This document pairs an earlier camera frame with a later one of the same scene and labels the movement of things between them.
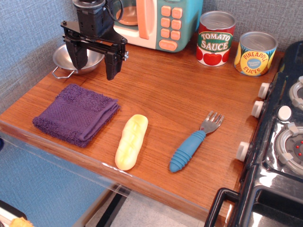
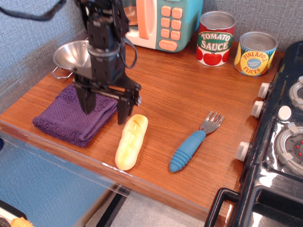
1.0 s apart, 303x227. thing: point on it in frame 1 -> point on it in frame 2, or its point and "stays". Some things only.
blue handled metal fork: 212,123 stays
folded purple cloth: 77,115 stays
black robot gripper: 95,28 -> 108,78
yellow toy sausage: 132,135 stays
